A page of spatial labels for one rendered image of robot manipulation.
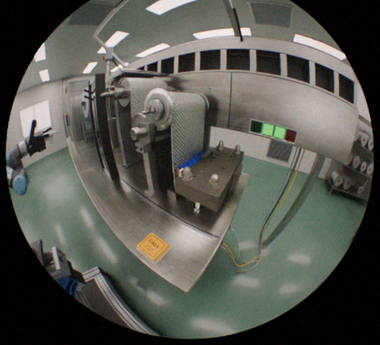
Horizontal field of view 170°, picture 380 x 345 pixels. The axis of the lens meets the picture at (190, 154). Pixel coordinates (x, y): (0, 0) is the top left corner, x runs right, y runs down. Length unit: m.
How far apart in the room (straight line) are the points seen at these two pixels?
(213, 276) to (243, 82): 1.45
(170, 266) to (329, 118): 0.84
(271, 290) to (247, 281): 0.30
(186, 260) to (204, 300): 0.93
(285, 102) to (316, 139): 0.23
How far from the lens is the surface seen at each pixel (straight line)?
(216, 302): 1.31
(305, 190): 1.02
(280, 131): 0.64
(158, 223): 0.47
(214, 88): 0.68
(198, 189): 0.39
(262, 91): 0.63
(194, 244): 0.42
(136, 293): 1.35
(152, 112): 0.43
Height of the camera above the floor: 1.28
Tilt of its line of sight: 25 degrees down
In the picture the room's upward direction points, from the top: 1 degrees clockwise
